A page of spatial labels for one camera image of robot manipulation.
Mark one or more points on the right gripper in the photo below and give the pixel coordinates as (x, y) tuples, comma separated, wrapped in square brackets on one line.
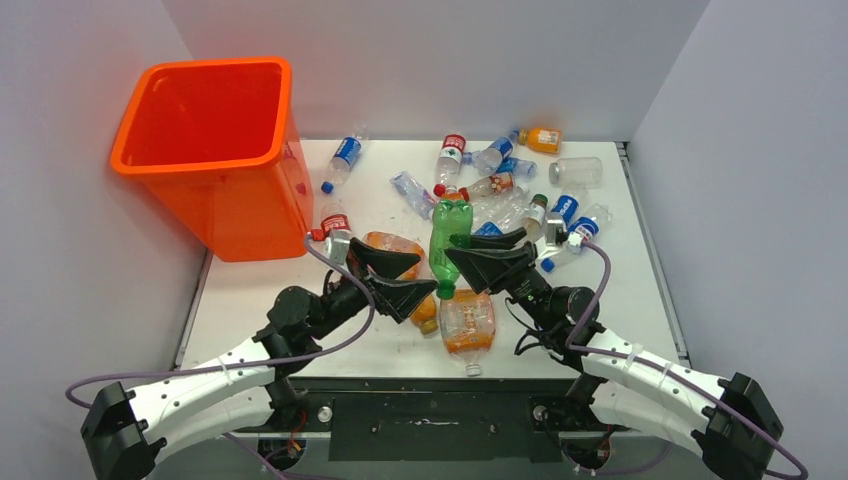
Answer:
[(492, 268)]

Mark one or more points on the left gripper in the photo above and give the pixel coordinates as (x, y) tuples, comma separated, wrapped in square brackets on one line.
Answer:
[(397, 298)]

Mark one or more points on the large crushed orange tea bottle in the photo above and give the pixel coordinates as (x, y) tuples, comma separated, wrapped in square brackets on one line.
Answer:
[(395, 243)]

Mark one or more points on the small orange juice bottle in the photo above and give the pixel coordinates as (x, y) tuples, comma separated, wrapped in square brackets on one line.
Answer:
[(425, 316)]

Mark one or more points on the green plastic bottle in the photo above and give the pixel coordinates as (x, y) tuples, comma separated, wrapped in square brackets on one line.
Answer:
[(449, 218)]

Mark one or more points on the crushed orange tea bottle front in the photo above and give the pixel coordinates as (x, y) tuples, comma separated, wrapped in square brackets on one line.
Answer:
[(468, 328)]

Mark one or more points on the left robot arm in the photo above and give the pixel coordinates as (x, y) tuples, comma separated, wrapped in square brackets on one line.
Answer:
[(126, 431)]

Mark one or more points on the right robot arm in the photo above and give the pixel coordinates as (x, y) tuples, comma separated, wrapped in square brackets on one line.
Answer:
[(728, 423)]

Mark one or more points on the blue label bottle near bin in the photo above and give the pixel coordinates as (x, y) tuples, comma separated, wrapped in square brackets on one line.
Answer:
[(346, 155)]

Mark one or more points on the orange plastic bin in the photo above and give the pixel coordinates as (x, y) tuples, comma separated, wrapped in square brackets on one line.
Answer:
[(216, 142)]

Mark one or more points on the blue label clear bottle centre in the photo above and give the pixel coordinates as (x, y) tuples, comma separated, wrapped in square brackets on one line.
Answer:
[(501, 213)]

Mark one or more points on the green cap tea bottle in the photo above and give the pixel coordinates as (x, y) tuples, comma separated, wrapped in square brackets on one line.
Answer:
[(534, 218)]

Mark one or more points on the brown label red cap bottle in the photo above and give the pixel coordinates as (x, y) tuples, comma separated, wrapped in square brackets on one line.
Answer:
[(488, 186)]

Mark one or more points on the slim orange label bottle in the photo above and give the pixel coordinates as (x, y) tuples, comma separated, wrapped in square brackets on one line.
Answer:
[(451, 194)]

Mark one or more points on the crushed clear water bottle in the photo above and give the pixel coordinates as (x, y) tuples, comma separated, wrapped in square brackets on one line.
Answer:
[(415, 194)]

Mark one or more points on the pepsi bottle upper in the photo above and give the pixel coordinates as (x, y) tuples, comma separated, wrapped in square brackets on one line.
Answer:
[(570, 199)]

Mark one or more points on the pepsi bottle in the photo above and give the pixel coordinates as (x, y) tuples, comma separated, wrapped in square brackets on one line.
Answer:
[(584, 229), (570, 199)]

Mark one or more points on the clear bottle red label red cap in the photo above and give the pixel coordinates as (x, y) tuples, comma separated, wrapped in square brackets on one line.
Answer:
[(332, 219)]

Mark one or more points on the light blue crushed bottle back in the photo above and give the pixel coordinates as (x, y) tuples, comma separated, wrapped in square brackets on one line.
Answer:
[(519, 168)]

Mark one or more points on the blue label bottle at back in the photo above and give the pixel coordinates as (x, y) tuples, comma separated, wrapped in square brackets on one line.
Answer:
[(488, 160)]

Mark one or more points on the red white label bottle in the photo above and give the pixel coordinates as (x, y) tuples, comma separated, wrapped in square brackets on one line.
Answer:
[(449, 162)]

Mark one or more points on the pepsi bottle lower right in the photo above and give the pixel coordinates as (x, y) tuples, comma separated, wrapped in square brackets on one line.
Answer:
[(584, 229)]

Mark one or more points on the clear wide plastic jar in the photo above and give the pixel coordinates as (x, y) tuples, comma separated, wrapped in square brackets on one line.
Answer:
[(587, 171)]

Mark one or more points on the orange juice bottle at back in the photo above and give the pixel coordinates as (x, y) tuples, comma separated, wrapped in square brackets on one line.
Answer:
[(541, 140)]

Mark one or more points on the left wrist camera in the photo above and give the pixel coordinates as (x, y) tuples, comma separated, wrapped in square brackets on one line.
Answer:
[(337, 243)]

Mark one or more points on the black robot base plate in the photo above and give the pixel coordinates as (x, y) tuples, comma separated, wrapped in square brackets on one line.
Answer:
[(433, 419)]

